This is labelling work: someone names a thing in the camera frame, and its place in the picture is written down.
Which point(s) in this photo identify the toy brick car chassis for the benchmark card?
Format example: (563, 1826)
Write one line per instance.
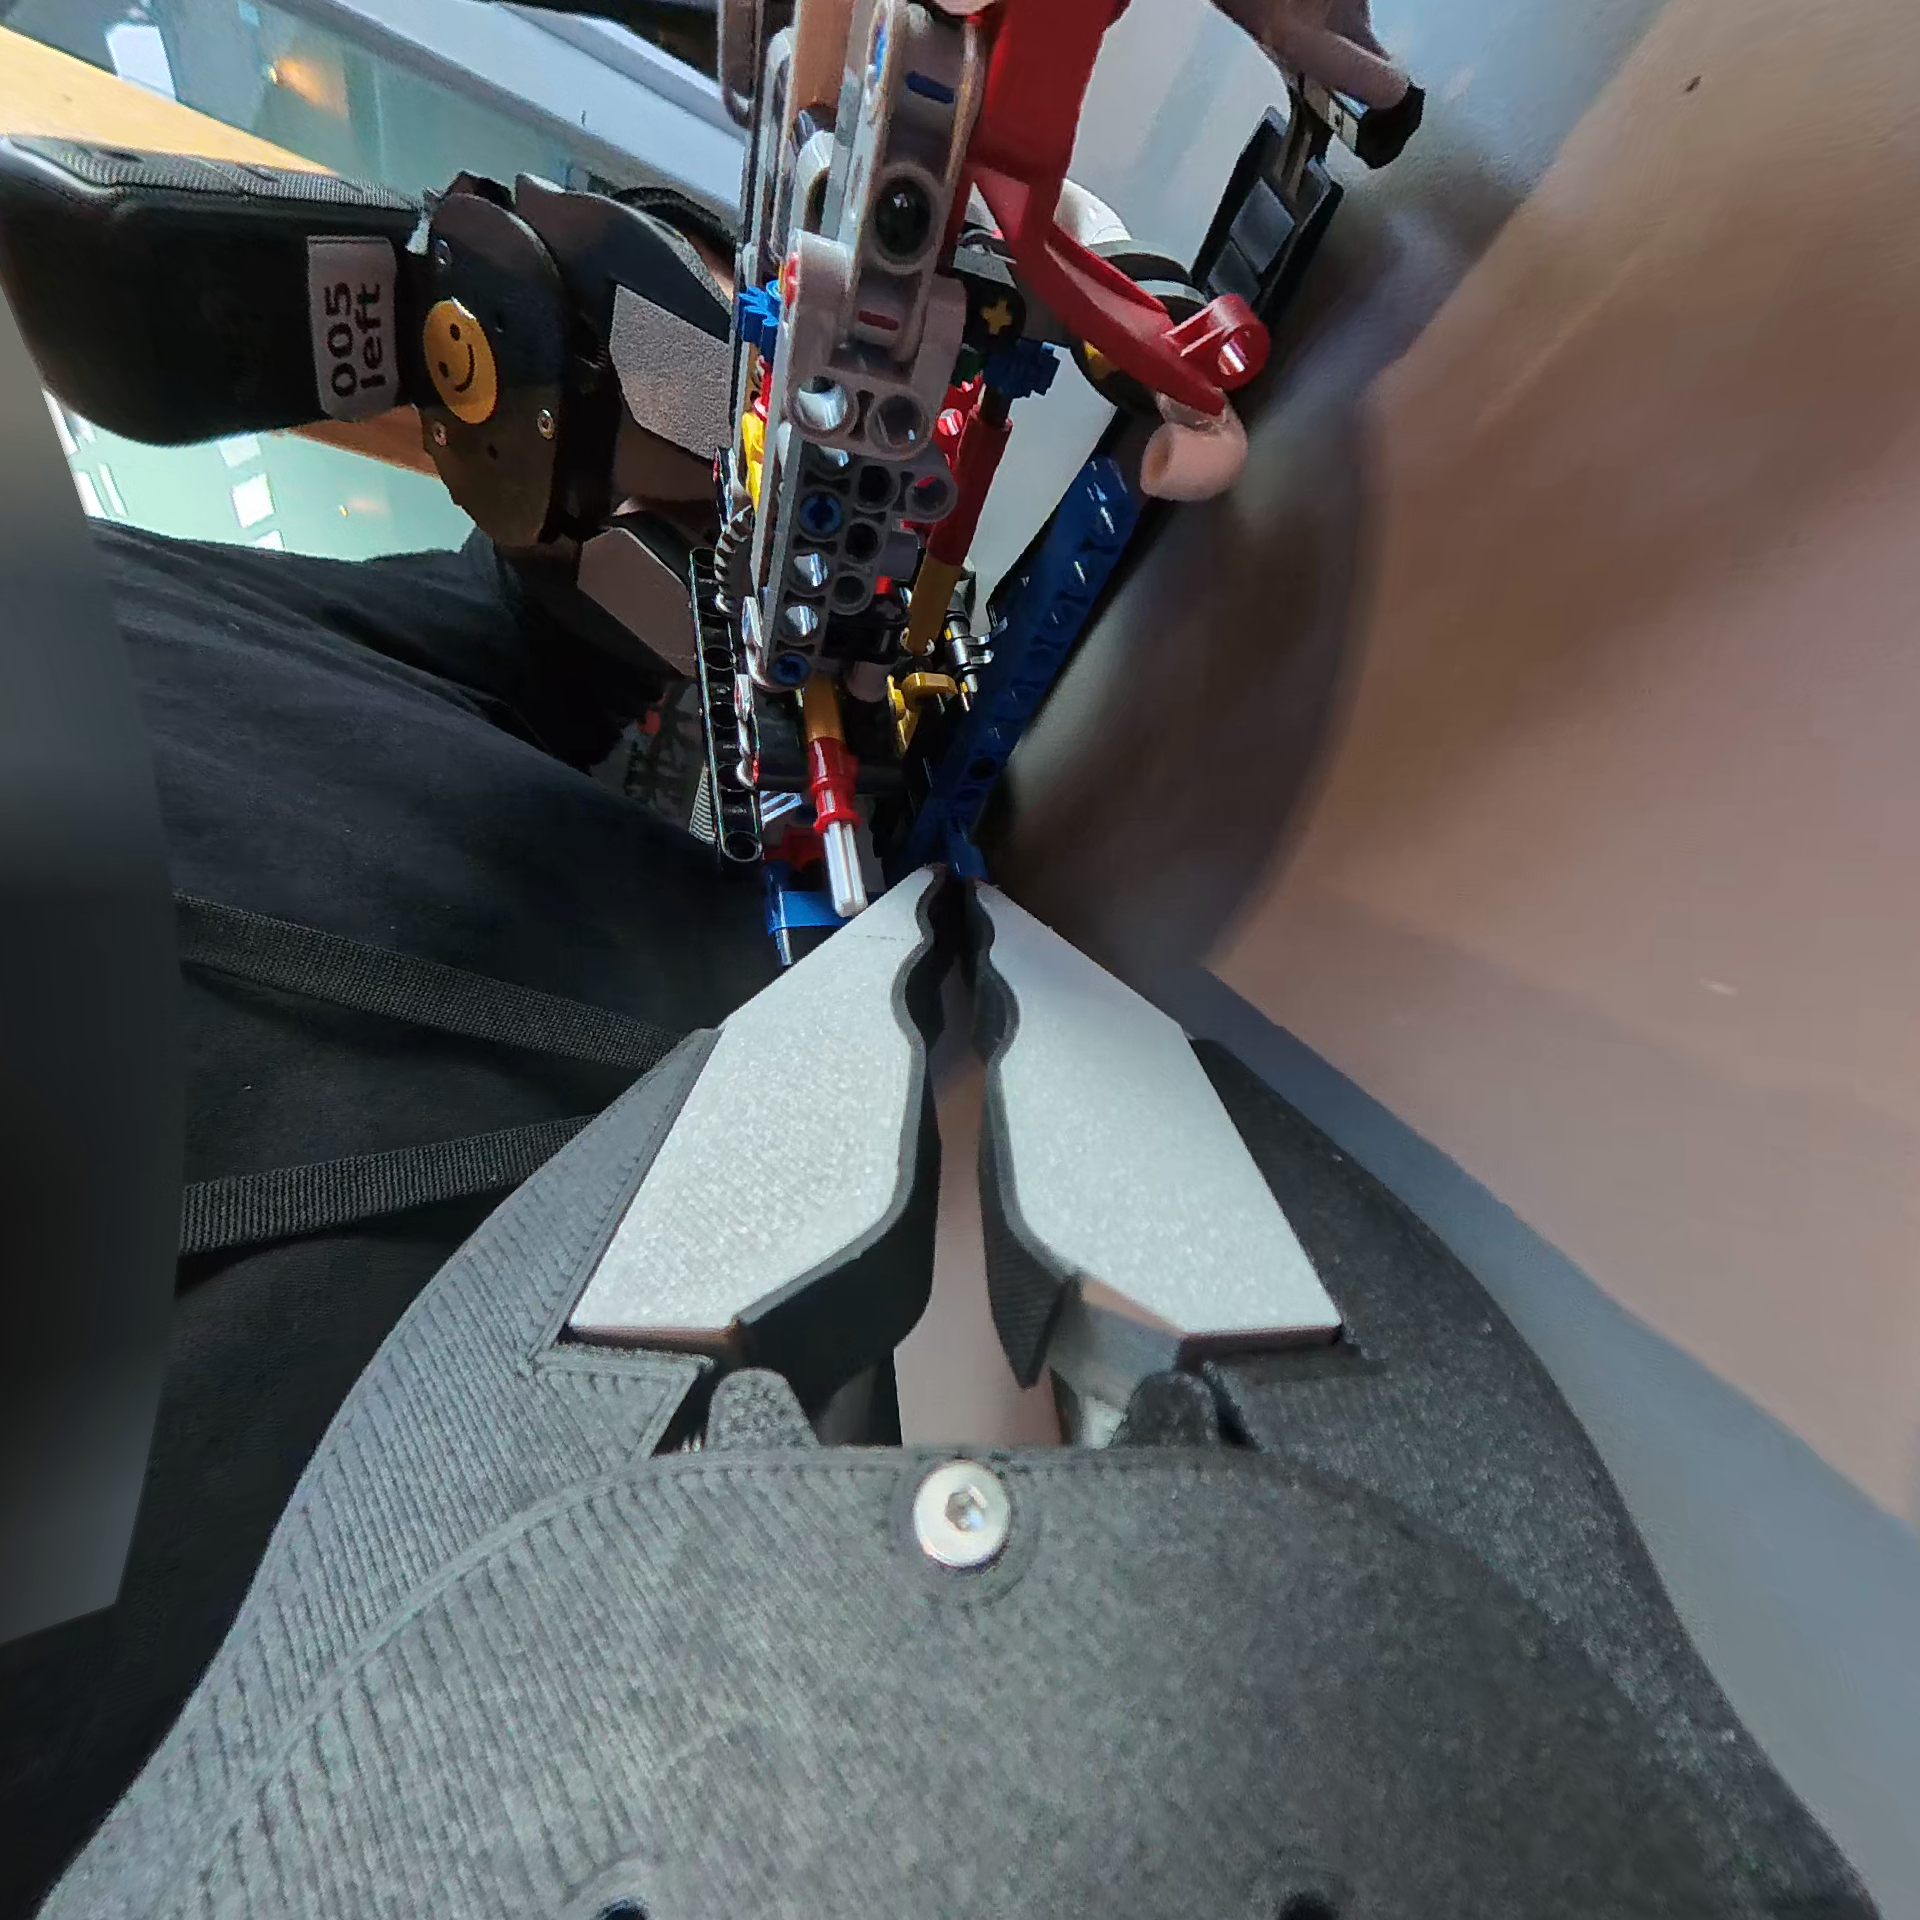
(868, 378)

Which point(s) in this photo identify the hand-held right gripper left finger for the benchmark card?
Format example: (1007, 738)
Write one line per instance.
(764, 1184)

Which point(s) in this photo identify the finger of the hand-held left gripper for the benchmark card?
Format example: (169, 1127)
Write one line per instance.
(674, 378)
(645, 592)

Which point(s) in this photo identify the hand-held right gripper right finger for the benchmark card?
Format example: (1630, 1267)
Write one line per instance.
(1154, 1184)

